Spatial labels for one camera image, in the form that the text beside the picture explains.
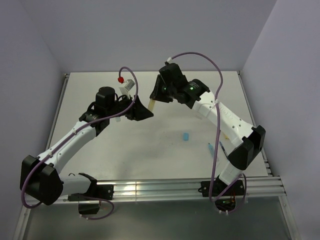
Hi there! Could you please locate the yellow highlighter pen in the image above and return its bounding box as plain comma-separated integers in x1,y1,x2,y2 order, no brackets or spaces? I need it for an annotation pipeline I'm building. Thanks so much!
148,99,156,112

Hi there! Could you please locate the blue highlighter pen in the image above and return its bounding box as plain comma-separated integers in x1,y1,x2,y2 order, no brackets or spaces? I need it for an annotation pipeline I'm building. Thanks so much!
208,143,220,165

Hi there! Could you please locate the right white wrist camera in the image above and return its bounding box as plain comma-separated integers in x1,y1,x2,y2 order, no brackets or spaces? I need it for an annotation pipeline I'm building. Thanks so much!
165,57,173,65

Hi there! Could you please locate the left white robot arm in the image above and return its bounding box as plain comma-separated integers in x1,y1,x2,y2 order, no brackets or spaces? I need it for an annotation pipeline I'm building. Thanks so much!
20,86,154,208

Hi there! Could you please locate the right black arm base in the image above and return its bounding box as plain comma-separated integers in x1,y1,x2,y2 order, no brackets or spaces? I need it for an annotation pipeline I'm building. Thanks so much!
197,180,245,198

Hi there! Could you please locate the blue pen cap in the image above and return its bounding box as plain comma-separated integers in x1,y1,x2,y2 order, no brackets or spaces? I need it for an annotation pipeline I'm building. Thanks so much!
182,132,190,141

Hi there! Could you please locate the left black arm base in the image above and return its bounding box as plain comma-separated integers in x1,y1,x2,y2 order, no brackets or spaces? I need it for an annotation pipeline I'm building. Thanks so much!
67,184,115,220

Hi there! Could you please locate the aluminium rail frame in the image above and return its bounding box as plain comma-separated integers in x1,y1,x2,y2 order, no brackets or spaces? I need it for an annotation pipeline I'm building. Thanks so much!
97,176,286,202

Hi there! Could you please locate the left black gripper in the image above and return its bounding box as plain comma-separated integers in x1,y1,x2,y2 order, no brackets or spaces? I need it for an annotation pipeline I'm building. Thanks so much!
106,94,153,121

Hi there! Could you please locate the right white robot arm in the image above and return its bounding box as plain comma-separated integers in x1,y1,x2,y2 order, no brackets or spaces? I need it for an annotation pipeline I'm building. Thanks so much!
150,63,266,195

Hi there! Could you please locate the blue thin pen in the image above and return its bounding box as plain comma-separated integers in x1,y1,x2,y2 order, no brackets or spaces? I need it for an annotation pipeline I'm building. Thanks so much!
219,141,228,158

